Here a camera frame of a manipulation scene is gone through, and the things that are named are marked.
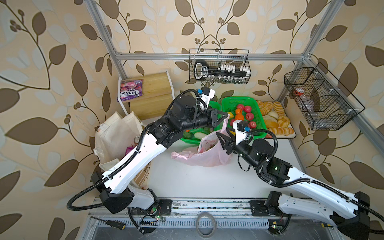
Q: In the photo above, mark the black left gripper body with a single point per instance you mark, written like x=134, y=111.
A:
x=210, y=122

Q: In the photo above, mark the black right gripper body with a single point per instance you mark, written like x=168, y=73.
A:
x=243, y=149

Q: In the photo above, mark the pink plastic bag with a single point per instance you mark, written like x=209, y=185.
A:
x=209, y=153

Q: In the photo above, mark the cream floral tote bag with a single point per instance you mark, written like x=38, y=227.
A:
x=114, y=136

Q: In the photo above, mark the purple lot 100 candy bag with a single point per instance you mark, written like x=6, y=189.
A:
x=129, y=149

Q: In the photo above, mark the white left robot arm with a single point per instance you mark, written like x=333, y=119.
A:
x=189, y=110

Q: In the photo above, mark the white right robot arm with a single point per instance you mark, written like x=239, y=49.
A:
x=349, y=213

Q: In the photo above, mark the white cucumber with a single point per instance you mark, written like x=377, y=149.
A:
x=199, y=135

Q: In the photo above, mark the orange tangerine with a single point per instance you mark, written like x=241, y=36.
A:
x=239, y=117

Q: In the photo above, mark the green vegetable basket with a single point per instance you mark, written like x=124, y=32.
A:
x=188, y=136

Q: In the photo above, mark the red apple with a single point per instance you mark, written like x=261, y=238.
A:
x=249, y=116

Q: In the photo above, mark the green fruit basket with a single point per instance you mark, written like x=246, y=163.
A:
x=230, y=104

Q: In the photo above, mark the bread tray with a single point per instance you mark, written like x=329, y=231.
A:
x=276, y=120

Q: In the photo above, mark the black white tool set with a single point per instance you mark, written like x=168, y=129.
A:
x=203, y=71

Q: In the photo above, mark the white wooden shelf rack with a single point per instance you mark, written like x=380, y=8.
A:
x=158, y=93

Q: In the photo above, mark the purple fox's candy bag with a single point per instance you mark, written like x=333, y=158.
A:
x=130, y=90

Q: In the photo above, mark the black wire wall basket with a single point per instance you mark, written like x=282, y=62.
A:
x=216, y=57

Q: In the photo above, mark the black wire side basket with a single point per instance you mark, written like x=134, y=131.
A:
x=326, y=103

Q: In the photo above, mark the yellow handled screwdriver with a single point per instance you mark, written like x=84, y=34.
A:
x=113, y=224

